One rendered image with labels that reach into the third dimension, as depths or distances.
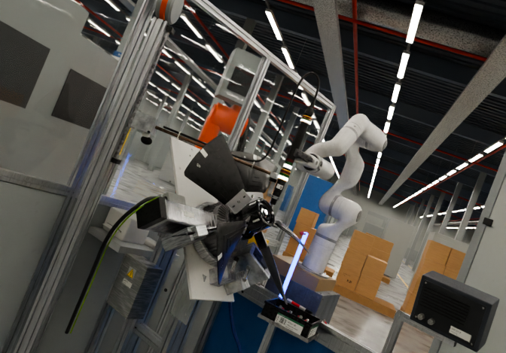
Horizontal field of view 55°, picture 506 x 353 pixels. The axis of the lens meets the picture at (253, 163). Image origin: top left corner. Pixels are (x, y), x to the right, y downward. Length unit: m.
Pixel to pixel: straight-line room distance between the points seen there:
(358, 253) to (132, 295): 7.67
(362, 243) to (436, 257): 1.45
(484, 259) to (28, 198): 2.70
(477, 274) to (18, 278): 2.67
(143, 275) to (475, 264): 2.24
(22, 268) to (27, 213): 0.24
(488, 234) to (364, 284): 6.16
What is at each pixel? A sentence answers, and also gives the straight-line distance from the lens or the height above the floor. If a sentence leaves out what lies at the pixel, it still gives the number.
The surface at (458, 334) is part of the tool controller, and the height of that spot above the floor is 1.08.
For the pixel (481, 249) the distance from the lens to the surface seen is 3.51.
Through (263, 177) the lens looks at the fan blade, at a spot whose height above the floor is 1.35.
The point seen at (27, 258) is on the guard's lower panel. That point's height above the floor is 0.67.
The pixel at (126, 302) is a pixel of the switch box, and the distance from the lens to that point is 2.08.
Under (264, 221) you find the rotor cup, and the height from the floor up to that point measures 1.19.
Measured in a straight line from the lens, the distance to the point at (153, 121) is 2.04.
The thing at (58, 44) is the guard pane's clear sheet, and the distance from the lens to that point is 2.08.
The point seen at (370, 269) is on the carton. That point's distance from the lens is 9.49.
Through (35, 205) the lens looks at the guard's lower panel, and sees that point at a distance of 2.18.
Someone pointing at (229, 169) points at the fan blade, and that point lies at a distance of 1.84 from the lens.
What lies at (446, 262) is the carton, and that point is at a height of 1.30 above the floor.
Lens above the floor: 1.31
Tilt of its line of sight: 2 degrees up
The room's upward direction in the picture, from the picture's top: 22 degrees clockwise
